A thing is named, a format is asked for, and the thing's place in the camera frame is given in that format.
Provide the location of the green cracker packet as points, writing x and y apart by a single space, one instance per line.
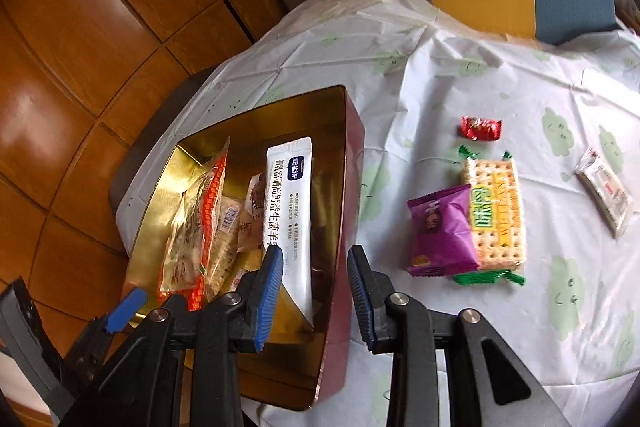
495 217

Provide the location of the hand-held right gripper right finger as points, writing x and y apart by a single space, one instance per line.
360 297

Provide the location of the white snack packet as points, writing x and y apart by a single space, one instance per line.
602 192

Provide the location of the red box with gold inside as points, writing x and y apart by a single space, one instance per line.
240 127

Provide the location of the purple snack packet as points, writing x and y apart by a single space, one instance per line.
440 227

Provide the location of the red candy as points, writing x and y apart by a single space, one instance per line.
480 128

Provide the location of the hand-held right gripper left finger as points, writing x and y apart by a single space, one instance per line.
265 297

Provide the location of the clear bag of rice cakes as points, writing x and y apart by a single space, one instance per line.
222 232

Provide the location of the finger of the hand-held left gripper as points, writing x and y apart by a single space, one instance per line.
125 307

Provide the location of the orange checked snack bag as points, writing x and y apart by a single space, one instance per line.
192 227

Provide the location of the beige snack packet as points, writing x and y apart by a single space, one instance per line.
254 207

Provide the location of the long white sachet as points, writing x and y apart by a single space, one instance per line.
290 207

